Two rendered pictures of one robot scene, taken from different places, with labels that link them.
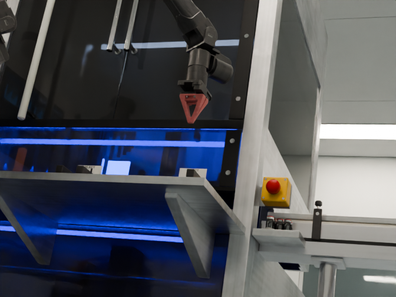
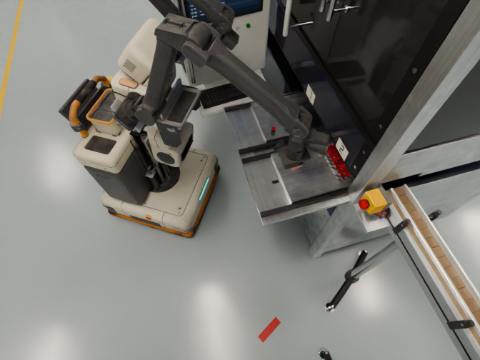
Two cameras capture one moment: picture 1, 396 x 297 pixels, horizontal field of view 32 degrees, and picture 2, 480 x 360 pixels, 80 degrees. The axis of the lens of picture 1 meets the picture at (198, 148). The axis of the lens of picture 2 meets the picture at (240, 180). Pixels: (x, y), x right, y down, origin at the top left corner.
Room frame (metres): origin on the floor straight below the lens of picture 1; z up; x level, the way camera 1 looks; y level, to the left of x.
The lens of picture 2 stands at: (1.14, -0.34, 2.01)
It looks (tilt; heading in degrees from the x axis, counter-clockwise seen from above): 59 degrees down; 55
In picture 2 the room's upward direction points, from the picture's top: 1 degrees counter-clockwise
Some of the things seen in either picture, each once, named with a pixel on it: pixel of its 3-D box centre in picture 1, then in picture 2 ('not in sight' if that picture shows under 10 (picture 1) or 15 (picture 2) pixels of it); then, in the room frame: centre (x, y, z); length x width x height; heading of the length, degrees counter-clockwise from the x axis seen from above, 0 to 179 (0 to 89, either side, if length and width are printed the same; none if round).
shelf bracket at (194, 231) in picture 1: (188, 238); not in sight; (1.72, -0.01, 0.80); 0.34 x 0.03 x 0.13; 160
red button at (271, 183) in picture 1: (273, 187); (364, 203); (1.80, -0.22, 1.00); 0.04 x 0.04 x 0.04; 70
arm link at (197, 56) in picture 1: (200, 62); (299, 141); (1.63, 0.03, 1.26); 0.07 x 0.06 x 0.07; 126
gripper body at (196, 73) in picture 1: (195, 82); (295, 151); (1.63, 0.03, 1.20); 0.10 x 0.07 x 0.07; 159
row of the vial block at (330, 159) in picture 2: not in sight; (333, 163); (1.90, 0.01, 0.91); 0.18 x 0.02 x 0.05; 71
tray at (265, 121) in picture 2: not in sight; (289, 116); (1.94, 0.35, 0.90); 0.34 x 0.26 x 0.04; 160
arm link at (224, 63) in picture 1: (210, 57); (311, 136); (1.66, 0.00, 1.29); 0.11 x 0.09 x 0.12; 126
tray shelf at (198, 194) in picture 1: (107, 207); (287, 148); (1.81, 0.22, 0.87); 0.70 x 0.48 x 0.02; 70
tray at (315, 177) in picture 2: not in sight; (315, 169); (1.82, 0.04, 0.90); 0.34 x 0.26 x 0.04; 161
